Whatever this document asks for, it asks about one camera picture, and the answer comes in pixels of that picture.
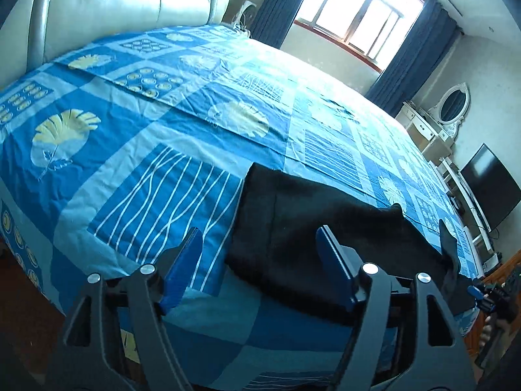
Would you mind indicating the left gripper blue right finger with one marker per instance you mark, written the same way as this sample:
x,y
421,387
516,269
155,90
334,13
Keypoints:
x,y
341,265

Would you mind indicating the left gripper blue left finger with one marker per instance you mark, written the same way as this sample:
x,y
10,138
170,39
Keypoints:
x,y
176,267

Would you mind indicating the right hand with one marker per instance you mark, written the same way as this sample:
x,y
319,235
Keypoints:
x,y
490,326

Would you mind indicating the white tv shelf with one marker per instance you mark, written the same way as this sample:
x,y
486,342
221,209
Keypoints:
x,y
476,226

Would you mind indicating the wooden cabinet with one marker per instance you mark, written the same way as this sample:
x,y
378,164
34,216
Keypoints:
x,y
471,339

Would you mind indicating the black television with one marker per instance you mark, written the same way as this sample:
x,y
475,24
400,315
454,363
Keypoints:
x,y
493,187

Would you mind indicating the blue patterned bed sheet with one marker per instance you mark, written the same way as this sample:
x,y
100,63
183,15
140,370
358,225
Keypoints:
x,y
110,153

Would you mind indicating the white dressing table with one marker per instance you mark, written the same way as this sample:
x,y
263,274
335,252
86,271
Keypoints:
x,y
431,139

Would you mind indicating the white oval mirror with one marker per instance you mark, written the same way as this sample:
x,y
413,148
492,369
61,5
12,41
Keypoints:
x,y
451,109

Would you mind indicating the blue curtain right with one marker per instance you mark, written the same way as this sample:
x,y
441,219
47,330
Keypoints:
x,y
427,43

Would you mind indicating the blue curtain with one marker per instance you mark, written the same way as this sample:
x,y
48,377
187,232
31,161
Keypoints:
x,y
427,43
273,21

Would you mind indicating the white fan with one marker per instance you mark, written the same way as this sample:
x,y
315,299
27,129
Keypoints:
x,y
243,19

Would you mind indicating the blue curtain left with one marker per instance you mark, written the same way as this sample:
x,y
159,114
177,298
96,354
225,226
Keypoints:
x,y
273,21

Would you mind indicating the cream leather headboard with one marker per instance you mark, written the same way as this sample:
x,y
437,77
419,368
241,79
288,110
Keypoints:
x,y
34,32

